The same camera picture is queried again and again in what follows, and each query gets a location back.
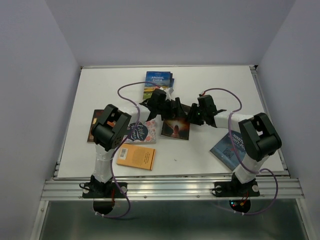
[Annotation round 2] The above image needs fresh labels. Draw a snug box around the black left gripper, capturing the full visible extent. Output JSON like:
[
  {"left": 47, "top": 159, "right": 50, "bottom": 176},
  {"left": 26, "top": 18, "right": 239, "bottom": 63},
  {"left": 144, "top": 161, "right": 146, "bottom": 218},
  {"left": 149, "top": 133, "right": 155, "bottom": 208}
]
[{"left": 156, "top": 97, "right": 186, "bottom": 121}]

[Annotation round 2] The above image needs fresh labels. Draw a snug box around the Three Days to See book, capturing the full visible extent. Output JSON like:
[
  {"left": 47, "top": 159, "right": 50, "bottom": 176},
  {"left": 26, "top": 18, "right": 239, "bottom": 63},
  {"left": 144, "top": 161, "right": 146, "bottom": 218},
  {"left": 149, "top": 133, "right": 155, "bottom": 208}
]
[{"left": 160, "top": 104, "right": 191, "bottom": 141}]

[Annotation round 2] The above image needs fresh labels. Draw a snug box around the Animal Farm blue book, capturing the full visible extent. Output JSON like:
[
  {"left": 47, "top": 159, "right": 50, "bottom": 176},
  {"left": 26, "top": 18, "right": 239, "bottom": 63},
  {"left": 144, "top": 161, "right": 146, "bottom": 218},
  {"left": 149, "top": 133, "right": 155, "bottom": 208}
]
[{"left": 142, "top": 71, "right": 171, "bottom": 100}]

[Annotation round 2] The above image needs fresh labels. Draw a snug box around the Nineteen Eighty-Four blue book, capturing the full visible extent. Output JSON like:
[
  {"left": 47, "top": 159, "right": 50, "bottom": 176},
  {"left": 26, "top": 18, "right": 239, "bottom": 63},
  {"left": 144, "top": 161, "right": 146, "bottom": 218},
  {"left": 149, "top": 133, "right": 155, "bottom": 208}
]
[{"left": 209, "top": 131, "right": 246, "bottom": 171}]

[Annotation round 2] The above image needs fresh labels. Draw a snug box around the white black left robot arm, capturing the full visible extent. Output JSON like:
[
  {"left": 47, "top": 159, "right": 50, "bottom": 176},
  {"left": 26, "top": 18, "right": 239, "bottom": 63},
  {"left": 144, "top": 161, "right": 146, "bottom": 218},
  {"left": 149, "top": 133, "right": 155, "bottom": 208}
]
[{"left": 79, "top": 89, "right": 190, "bottom": 199}]

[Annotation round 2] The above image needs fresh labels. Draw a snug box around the brown book under left arm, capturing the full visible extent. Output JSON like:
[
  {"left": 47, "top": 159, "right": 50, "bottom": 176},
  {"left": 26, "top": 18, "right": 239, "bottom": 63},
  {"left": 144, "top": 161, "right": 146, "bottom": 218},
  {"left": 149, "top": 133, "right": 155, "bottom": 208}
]
[{"left": 87, "top": 109, "right": 104, "bottom": 143}]

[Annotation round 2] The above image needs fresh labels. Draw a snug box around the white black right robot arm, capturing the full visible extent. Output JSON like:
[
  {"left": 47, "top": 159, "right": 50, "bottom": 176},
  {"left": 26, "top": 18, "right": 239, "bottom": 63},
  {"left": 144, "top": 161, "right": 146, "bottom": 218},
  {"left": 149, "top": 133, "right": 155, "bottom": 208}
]
[{"left": 187, "top": 94, "right": 282, "bottom": 198}]

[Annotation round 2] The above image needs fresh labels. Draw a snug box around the Little Women floral book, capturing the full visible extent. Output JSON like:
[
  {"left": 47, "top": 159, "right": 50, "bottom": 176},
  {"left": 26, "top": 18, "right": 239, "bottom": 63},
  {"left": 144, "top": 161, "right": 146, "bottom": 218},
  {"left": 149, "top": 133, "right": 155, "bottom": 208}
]
[{"left": 123, "top": 119, "right": 157, "bottom": 144}]

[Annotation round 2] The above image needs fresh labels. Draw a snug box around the orange back cover book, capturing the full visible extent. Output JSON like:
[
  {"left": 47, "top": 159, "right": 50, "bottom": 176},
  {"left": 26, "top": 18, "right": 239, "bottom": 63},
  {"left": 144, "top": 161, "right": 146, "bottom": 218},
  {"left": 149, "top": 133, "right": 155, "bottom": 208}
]
[{"left": 116, "top": 144, "right": 156, "bottom": 171}]

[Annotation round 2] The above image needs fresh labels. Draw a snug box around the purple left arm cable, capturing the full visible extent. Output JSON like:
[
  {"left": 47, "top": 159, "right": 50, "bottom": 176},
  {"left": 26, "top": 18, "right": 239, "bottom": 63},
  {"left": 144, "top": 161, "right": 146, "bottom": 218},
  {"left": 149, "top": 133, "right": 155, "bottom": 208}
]
[{"left": 96, "top": 82, "right": 166, "bottom": 220}]

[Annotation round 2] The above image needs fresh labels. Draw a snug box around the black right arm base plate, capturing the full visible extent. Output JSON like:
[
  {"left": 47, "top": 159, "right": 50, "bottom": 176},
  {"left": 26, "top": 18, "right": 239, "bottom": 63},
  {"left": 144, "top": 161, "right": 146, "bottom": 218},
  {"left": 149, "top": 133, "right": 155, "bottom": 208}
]
[{"left": 211, "top": 181, "right": 260, "bottom": 198}]

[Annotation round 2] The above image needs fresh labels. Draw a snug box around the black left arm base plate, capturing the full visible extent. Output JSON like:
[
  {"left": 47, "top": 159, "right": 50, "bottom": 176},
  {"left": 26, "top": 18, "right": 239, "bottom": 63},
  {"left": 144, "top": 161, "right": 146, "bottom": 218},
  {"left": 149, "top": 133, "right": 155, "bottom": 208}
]
[{"left": 79, "top": 182, "right": 125, "bottom": 199}]

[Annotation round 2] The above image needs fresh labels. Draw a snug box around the aluminium table frame rail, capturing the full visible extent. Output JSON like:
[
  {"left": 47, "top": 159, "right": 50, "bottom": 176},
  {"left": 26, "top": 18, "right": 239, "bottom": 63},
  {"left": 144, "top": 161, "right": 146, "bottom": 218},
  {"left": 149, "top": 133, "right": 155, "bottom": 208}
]
[{"left": 39, "top": 64, "right": 307, "bottom": 201}]

